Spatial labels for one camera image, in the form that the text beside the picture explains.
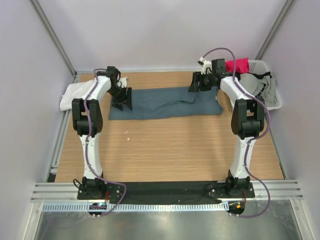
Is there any aluminium corner post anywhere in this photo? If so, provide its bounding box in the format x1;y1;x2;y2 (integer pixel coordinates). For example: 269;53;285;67
255;0;297;60
29;0;77;77

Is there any purple cable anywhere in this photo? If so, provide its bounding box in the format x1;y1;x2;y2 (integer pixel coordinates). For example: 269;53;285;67
83;68;127;217
201;47;272;218

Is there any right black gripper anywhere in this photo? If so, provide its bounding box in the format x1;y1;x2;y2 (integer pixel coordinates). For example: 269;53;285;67
188;71;214;93

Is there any left aluminium corner post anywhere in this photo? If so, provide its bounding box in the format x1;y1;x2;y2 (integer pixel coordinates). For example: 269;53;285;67
29;0;77;77

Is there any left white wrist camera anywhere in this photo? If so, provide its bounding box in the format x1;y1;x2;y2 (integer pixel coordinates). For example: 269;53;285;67
117;77;128;88

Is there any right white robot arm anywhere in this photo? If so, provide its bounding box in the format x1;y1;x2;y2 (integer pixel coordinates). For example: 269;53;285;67
188;57;265;198

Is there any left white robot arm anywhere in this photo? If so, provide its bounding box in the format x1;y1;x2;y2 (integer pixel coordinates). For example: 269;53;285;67
71;66;133;200

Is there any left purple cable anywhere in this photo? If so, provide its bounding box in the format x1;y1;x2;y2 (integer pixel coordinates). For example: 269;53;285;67
83;68;127;217

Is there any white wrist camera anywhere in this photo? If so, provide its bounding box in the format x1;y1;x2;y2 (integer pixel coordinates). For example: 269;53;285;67
117;77;128;88
198;57;212;75

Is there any white slotted cable duct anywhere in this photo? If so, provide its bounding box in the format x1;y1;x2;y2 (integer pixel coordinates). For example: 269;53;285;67
42;201;229;213

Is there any right aluminium corner post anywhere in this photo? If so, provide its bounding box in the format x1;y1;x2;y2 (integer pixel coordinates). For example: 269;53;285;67
255;0;297;60

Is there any folded white t-shirt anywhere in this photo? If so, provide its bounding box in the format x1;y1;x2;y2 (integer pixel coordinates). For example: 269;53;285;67
59;79;94;112

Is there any red t-shirt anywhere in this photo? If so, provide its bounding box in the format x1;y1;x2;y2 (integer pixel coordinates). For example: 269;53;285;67
225;58;250;74

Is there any white plastic laundry basket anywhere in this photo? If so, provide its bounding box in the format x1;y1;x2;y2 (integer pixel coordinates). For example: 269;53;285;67
226;59;284;111

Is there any grey t-shirt black trim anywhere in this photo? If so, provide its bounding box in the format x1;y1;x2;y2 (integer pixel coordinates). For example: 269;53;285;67
239;71;276;107

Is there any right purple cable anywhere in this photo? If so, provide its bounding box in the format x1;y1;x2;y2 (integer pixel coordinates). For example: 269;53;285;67
201;47;272;218

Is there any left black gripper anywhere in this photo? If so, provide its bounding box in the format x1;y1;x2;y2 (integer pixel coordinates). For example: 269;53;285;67
107;86;132;112

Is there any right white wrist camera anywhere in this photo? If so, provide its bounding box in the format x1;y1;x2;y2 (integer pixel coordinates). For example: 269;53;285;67
198;57;212;75

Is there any blue-grey t-shirt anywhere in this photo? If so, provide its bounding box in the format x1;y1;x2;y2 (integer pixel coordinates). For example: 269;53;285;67
108;87;224;121

